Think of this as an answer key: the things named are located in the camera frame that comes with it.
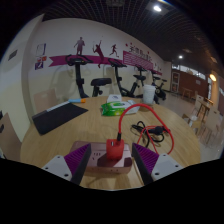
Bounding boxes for white cup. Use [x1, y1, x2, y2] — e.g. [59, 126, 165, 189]
[142, 84, 157, 105]

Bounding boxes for black flat mat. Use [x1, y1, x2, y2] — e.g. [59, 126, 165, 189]
[31, 102, 90, 136]

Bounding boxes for dark wall sign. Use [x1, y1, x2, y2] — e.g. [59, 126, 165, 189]
[8, 49, 19, 61]

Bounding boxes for group of wooden chairs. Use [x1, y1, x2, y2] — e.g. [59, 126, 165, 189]
[181, 93, 224, 148]

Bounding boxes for blue and orange marker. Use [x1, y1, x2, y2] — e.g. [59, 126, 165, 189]
[68, 97, 87, 104]

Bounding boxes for wooden chair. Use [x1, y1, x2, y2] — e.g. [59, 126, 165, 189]
[0, 112, 23, 163]

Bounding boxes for white tissue pack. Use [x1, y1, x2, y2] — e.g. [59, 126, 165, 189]
[106, 93, 124, 104]

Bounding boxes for group of exercise bikes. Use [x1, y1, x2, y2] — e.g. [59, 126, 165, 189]
[64, 54, 168, 101]

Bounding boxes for small wall posters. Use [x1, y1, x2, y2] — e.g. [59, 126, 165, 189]
[34, 43, 48, 71]

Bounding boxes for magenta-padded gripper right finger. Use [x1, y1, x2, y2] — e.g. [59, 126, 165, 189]
[131, 142, 184, 185]

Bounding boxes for red charger block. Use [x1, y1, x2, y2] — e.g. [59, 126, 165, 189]
[106, 138, 125, 161]

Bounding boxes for group of ceiling lights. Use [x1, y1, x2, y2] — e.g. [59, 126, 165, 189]
[153, 4, 218, 83]

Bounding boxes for red charging cable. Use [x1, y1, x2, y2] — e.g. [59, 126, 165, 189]
[116, 103, 175, 156]

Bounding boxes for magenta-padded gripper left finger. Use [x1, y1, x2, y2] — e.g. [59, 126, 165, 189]
[41, 143, 92, 186]

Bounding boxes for green wet wipes pack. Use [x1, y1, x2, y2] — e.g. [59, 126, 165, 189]
[100, 100, 141, 117]

